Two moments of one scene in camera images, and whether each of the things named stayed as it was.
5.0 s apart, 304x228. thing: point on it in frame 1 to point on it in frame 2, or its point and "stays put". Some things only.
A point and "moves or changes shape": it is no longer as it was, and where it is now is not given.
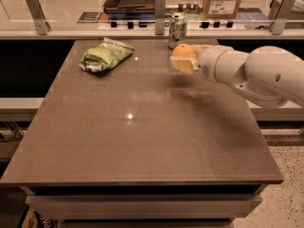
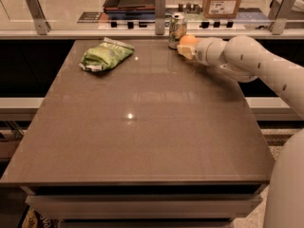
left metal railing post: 42,26 stays put
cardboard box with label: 222,1 stays put
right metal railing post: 278,12 stays put
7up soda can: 178,29 stays put
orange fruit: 183,49 moves or changes shape
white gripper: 208,62 to 204,50
